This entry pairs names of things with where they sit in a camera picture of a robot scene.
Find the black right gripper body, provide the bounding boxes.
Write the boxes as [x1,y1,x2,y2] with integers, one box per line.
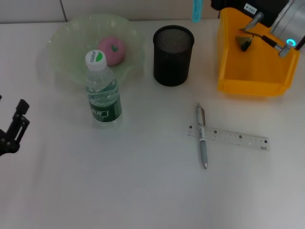
[211,0,289,28]

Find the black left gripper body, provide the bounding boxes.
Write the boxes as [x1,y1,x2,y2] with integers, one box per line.
[0,128,11,157]

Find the plastic wrapper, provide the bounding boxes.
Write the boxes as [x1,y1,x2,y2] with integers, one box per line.
[235,35,253,52]

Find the blue and teal scissors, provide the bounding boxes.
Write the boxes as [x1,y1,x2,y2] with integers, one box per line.
[192,0,203,24]

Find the water bottle with green label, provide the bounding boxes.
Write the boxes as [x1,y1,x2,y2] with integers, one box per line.
[85,49,122,125]

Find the pink peach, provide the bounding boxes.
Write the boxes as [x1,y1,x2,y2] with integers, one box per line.
[97,35,126,66]

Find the transparent plastic ruler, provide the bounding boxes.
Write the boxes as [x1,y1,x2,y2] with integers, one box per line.
[187,124,271,151]

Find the clear grey ballpoint pen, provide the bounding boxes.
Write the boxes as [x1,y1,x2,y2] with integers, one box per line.
[195,103,208,170]

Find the green glass fruit plate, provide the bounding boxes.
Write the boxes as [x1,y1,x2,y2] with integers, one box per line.
[35,13,146,94]

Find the black mesh pen holder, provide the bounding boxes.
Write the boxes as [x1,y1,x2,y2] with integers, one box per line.
[152,24,195,87]

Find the yellow plastic bin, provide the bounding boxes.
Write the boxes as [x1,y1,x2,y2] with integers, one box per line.
[216,7,300,97]

